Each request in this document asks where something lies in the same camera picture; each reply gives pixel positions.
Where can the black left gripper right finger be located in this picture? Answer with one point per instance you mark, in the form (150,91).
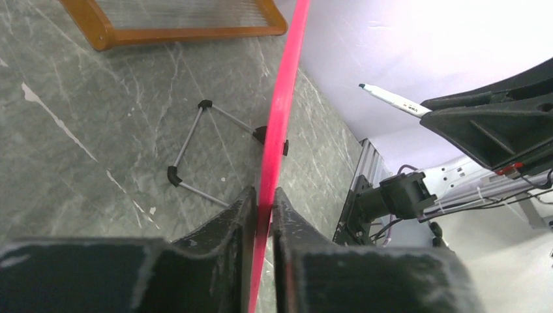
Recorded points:
(313,274)

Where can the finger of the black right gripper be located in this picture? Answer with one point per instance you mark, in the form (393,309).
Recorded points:
(507,123)

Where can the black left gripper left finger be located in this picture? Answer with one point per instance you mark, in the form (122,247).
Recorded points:
(207,270)

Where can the green white marker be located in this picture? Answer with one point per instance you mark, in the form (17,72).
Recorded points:
(395,100)

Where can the pink framed whiteboard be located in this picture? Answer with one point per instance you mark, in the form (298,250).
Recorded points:
(420,50)

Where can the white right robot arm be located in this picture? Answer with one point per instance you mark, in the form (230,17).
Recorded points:
(374,206)

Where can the wooden shelf rack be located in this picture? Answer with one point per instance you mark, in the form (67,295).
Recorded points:
(107,24)

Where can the metal wire whiteboard stand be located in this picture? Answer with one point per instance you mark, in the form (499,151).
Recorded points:
(219,156)

